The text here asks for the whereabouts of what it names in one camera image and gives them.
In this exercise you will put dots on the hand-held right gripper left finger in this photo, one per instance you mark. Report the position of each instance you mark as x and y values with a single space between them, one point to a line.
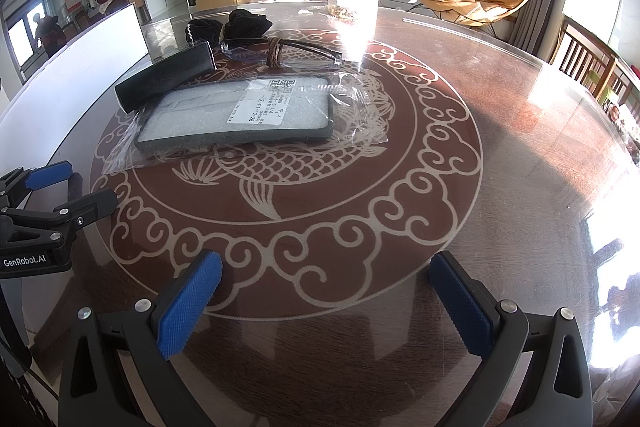
190 302

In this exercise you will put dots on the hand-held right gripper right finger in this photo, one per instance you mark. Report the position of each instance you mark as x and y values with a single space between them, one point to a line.
460 307

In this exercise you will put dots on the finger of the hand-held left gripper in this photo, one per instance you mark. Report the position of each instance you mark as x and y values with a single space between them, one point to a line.
85 207
50 176

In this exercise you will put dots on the black rectangular box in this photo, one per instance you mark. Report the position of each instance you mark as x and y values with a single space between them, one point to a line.
165 74

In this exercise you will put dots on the grey phone case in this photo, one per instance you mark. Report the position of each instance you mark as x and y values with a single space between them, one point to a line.
225 117

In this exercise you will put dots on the brown framed glasses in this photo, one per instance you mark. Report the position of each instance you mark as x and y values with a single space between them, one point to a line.
274 54

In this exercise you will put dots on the black fleece glove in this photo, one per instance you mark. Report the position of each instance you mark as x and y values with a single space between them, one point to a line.
247 24

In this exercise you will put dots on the brown patterned glass desktop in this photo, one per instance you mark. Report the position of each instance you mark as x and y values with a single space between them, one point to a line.
350 187

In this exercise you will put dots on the white board panel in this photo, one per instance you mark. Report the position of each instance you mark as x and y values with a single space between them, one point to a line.
75 72

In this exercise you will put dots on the wooden chair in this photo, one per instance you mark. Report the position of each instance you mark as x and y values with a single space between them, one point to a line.
580 49
620 82

